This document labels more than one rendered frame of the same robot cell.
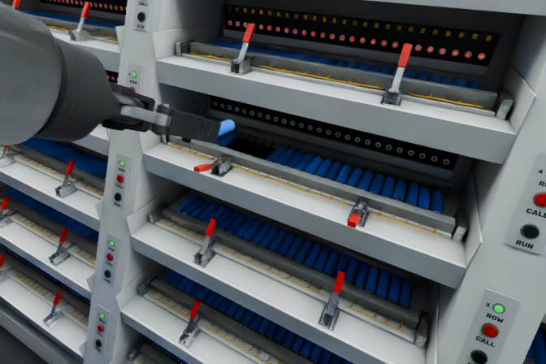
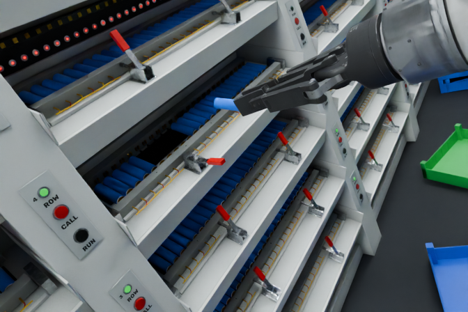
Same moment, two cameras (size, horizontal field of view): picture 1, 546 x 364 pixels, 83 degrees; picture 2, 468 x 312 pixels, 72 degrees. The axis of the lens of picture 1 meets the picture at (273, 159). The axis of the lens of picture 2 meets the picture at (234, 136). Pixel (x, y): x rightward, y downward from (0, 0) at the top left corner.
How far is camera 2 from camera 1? 61 cm
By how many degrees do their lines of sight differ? 61
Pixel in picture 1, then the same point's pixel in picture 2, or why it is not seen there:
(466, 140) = (267, 17)
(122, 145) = (106, 278)
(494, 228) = (297, 45)
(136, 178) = (153, 274)
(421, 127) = (254, 24)
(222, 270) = (251, 221)
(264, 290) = (272, 192)
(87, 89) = not seen: hidden behind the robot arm
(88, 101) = not seen: hidden behind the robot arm
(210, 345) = (278, 273)
